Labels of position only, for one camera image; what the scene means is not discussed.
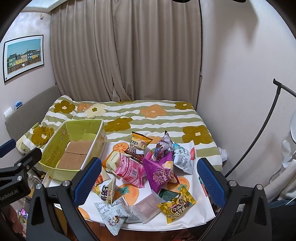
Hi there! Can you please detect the cream orange snack bag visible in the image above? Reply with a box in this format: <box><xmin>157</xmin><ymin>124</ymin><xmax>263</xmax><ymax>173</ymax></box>
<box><xmin>102</xmin><ymin>151</ymin><xmax>120</xmax><ymax>174</ymax></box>

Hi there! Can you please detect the floral striped green quilt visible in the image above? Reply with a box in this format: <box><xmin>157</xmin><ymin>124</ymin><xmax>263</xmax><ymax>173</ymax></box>
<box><xmin>16</xmin><ymin>95</ymin><xmax>222</xmax><ymax>171</ymax></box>

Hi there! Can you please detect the framed houses picture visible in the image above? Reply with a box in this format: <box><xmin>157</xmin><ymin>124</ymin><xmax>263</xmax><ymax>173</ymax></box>
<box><xmin>3</xmin><ymin>35</ymin><xmax>44</xmax><ymax>82</ymax></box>

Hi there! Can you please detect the gold chocolate snack bag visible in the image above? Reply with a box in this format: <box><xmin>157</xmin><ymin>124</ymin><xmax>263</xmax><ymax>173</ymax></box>
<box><xmin>158</xmin><ymin>186</ymin><xmax>196</xmax><ymax>224</ymax></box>

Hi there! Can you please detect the white persimmon print tablecloth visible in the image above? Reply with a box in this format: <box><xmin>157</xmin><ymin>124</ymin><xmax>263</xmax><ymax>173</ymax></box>
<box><xmin>79</xmin><ymin>142</ymin><xmax>215</xmax><ymax>232</ymax></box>

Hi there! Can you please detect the purple chip bag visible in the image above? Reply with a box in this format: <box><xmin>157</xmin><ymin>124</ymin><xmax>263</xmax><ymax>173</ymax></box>
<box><xmin>142</xmin><ymin>152</ymin><xmax>180</xmax><ymax>193</ymax></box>

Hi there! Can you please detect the green cardboard box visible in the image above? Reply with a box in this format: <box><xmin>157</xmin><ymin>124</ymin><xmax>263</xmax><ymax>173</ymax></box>
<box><xmin>40</xmin><ymin>119</ymin><xmax>107</xmax><ymax>182</ymax></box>

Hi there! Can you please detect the orange fries snack bag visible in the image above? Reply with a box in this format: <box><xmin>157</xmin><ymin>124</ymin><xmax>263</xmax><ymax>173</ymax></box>
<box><xmin>92</xmin><ymin>168</ymin><xmax>110</xmax><ymax>195</ymax></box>

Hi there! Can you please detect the blue object on headboard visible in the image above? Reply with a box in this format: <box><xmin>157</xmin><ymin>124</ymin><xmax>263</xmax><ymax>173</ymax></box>
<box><xmin>14</xmin><ymin>101</ymin><xmax>23</xmax><ymax>110</ymax></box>

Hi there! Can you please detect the grey purple snack bag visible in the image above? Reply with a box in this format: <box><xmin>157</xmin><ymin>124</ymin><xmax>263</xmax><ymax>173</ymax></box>
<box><xmin>154</xmin><ymin>131</ymin><xmax>174</xmax><ymax>161</ymax></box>

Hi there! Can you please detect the beige curtain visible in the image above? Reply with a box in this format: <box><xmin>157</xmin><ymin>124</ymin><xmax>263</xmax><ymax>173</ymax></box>
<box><xmin>50</xmin><ymin>1</ymin><xmax>202</xmax><ymax>105</ymax></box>

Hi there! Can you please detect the black lamp stand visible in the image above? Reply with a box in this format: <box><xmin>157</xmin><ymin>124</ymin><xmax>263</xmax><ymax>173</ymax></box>
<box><xmin>225</xmin><ymin>78</ymin><xmax>295</xmax><ymax>177</ymax></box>

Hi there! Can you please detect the light blue white snack bag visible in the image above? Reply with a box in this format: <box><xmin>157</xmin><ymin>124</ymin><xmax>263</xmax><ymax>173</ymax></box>
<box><xmin>173</xmin><ymin>141</ymin><xmax>196</xmax><ymax>175</ymax></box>

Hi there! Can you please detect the translucent pink packet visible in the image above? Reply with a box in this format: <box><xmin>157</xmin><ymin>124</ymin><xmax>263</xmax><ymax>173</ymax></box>
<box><xmin>130</xmin><ymin>193</ymin><xmax>165</xmax><ymax>223</ymax></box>

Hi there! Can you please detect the white noodle snack bag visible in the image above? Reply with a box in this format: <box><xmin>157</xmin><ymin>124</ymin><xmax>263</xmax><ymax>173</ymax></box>
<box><xmin>99</xmin><ymin>177</ymin><xmax>116</xmax><ymax>204</ymax></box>

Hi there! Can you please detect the pink snack bag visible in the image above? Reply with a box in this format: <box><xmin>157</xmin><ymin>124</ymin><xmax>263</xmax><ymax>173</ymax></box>
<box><xmin>115</xmin><ymin>153</ymin><xmax>145</xmax><ymax>188</ymax></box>

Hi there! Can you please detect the dark green small packet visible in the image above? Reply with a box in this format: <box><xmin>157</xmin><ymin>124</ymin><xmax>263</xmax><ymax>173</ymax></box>
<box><xmin>159</xmin><ymin>188</ymin><xmax>178</xmax><ymax>202</ymax></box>

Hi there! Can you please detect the grey white snack bag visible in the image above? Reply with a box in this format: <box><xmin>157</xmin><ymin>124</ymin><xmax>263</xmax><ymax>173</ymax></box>
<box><xmin>94</xmin><ymin>196</ymin><xmax>143</xmax><ymax>236</ymax></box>

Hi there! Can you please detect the grey headboard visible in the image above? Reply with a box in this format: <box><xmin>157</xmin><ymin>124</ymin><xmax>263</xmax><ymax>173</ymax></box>
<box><xmin>4</xmin><ymin>85</ymin><xmax>61</xmax><ymax>141</ymax></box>

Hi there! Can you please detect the orange yellow snack bag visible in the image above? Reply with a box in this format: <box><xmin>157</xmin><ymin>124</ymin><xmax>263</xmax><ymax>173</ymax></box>
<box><xmin>129</xmin><ymin>132</ymin><xmax>152</xmax><ymax>150</ymax></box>

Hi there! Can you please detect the white wall switch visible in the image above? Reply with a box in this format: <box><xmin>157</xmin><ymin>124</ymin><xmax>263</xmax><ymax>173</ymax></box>
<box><xmin>4</xmin><ymin>106</ymin><xmax>14</xmax><ymax>119</ymax></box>

